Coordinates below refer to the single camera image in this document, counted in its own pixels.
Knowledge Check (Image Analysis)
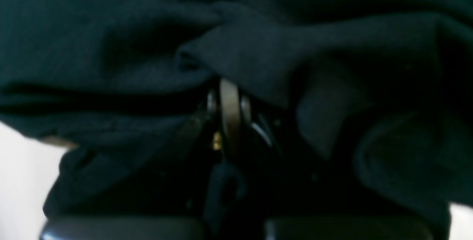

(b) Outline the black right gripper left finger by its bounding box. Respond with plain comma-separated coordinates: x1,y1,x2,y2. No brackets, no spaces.
40,90,241,240

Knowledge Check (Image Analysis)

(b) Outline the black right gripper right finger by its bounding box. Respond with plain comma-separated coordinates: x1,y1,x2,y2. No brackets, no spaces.
239,96,435,240

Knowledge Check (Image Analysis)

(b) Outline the black t-shirt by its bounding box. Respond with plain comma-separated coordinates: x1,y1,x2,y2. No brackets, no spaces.
1,0,472,240

